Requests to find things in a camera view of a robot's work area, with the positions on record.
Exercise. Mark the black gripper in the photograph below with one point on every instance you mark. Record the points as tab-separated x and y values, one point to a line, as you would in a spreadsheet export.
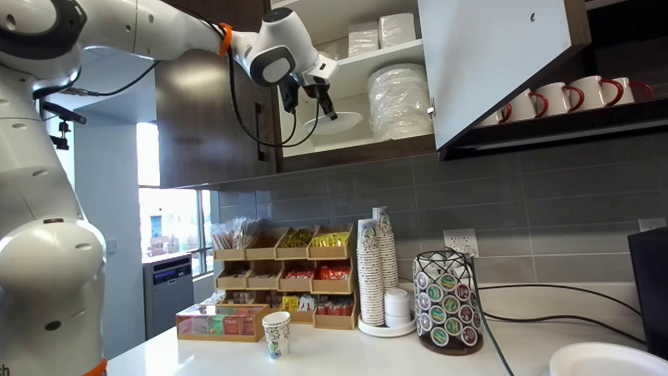
306	79

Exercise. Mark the printed paper coffee cup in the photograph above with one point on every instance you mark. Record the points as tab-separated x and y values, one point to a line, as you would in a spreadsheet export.
276	335

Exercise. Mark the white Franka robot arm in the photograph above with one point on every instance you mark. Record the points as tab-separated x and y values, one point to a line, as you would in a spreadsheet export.
43	208

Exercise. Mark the white interior open cupboard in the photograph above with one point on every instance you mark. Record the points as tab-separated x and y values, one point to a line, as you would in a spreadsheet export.
363	148

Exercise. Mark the dark wood closed cupboard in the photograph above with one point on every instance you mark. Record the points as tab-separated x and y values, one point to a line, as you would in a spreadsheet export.
201	118

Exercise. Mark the stack of printed paper cups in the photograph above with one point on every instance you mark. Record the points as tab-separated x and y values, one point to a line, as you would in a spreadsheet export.
387	243
371	271

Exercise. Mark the white-lined open cupboard door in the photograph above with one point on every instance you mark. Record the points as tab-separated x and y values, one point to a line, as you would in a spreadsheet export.
494	63

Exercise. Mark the plastic-wrapped stack of plates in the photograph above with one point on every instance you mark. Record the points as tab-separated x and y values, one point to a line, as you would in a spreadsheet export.
397	101

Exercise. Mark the wooden tea bag rack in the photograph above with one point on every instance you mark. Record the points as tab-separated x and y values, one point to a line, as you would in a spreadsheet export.
300	277

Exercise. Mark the window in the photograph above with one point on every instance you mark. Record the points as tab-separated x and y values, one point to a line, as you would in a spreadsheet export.
169	216

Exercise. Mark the grey dishwasher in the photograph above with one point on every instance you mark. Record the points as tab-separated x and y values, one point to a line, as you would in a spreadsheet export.
168	292

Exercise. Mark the wooden tea box tray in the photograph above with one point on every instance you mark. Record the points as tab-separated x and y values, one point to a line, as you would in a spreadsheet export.
223	323

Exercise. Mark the white round cup tray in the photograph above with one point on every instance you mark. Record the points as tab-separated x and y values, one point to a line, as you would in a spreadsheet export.
387	331

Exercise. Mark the dark open mug shelf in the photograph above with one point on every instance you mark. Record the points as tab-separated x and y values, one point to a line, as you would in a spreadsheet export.
556	135

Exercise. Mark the white wall power outlet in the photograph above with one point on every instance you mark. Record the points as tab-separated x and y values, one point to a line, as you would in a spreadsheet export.
461	243

